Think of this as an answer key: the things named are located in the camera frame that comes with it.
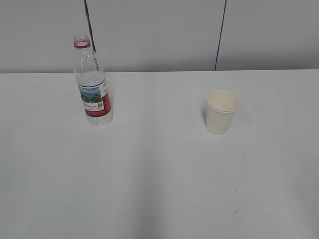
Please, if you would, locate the white paper cup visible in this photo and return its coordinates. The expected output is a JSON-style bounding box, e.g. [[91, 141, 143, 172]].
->
[[205, 90, 239, 135]]

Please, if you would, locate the clear plastic water bottle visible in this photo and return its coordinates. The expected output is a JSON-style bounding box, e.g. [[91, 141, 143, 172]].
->
[[73, 35, 113, 127]]

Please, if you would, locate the black hanging cable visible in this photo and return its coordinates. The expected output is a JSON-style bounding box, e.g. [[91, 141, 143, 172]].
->
[[84, 0, 100, 72]]

